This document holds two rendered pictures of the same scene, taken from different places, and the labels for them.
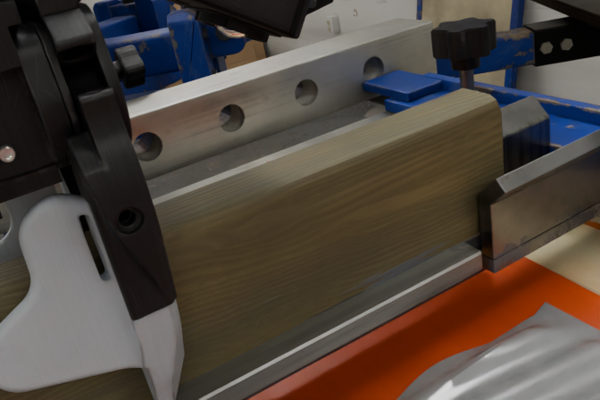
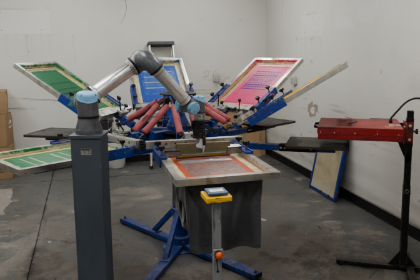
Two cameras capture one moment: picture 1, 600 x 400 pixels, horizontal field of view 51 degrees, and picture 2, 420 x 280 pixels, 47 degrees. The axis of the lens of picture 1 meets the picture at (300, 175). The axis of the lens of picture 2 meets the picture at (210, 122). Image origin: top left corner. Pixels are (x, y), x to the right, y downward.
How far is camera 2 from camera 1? 293 cm
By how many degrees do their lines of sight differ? 19
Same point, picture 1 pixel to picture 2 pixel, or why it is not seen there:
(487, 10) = not seen: hidden behind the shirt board
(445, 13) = not seen: hidden behind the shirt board
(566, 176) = (235, 148)
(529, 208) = (230, 149)
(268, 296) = (210, 149)
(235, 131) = not seen: hidden behind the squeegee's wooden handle
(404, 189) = (221, 145)
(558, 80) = (357, 175)
